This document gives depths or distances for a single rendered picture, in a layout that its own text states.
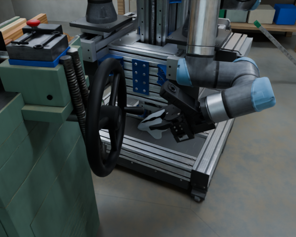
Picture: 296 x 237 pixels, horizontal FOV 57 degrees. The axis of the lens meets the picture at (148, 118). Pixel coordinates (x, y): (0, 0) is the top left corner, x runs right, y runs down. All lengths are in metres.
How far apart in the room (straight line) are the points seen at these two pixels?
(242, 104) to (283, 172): 1.19
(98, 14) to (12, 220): 0.96
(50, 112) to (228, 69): 0.45
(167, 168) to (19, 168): 0.89
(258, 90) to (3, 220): 0.64
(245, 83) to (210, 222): 0.92
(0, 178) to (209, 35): 0.58
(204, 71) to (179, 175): 0.79
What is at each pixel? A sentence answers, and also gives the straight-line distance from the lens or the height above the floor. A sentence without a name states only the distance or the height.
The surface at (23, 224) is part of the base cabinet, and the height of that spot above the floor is 0.62.
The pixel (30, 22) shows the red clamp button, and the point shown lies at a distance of 0.68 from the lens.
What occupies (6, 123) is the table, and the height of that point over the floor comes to 0.87.
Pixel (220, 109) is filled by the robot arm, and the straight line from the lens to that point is 0.68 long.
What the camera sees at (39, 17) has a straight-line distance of 1.06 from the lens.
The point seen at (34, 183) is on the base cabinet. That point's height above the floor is 0.67.
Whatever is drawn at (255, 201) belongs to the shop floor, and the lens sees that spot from 1.62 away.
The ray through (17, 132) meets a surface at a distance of 0.66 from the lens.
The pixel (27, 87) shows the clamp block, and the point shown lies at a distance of 0.64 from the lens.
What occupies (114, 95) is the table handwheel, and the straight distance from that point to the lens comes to 0.69.
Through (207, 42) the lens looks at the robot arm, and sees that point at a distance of 0.74.
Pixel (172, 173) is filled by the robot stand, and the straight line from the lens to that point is 1.44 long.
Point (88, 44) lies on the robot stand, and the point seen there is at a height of 0.77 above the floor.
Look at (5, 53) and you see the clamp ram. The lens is 0.71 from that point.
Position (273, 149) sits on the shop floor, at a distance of 1.97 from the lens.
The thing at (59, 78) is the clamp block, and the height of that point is 0.94.
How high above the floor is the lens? 1.20
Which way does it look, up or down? 36 degrees down
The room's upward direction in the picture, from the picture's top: straight up
